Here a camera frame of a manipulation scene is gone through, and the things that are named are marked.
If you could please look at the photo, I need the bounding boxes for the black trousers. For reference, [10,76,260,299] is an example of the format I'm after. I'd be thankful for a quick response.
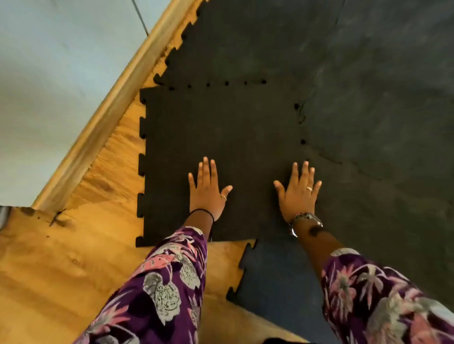
[262,337,313,344]

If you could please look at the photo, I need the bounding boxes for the purple floral top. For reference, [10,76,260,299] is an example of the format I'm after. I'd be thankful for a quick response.
[72,226,454,344]

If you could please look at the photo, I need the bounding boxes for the person's left forearm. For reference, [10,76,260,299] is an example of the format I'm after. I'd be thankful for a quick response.
[183,209,215,241]

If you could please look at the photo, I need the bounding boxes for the wooden baseboard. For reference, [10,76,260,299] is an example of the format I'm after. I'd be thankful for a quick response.
[32,0,200,214]

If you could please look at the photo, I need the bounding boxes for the person's left hand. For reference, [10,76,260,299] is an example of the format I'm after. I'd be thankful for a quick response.
[188,157,234,223]

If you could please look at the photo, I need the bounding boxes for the black interlocking floor mat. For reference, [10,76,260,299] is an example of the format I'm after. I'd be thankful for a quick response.
[226,143,454,344]
[299,0,454,199]
[135,84,308,248]
[153,0,343,91]

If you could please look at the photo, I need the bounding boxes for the black wristband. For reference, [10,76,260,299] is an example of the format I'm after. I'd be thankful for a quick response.
[189,208,216,223]

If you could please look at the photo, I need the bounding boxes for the silver wristwatch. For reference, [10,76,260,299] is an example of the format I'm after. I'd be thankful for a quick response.
[288,212,324,238]

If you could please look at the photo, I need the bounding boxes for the person's right forearm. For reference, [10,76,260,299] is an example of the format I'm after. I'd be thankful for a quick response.
[293,221,344,281]

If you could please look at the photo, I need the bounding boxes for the person's right hand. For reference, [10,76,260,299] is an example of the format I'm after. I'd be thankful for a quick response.
[273,161,323,223]

